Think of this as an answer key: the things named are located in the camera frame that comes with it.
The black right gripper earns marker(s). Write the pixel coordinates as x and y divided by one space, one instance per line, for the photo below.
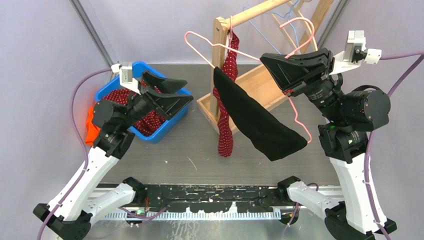
298 68

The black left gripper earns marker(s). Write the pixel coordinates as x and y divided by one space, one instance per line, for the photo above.
169 105

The red polka dot garment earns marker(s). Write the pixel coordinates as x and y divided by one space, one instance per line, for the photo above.
224 77
148 122

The light blue hanger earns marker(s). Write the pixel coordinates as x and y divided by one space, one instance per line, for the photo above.
262 34

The black garment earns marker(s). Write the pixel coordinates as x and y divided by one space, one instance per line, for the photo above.
267 134

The wooden hanger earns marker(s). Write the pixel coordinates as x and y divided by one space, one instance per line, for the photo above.
298 34

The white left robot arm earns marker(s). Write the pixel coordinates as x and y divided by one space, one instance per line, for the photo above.
72 213

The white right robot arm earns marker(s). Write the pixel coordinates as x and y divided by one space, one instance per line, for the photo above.
345 138

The wooden clothes rack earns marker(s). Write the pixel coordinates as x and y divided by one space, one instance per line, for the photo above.
257 82

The blue plastic bin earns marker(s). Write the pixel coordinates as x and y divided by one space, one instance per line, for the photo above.
112 118

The orange cloth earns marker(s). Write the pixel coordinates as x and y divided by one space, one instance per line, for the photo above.
92 130

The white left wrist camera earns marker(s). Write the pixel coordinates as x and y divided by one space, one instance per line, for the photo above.
126 77

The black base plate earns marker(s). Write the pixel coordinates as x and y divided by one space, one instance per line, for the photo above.
177 198

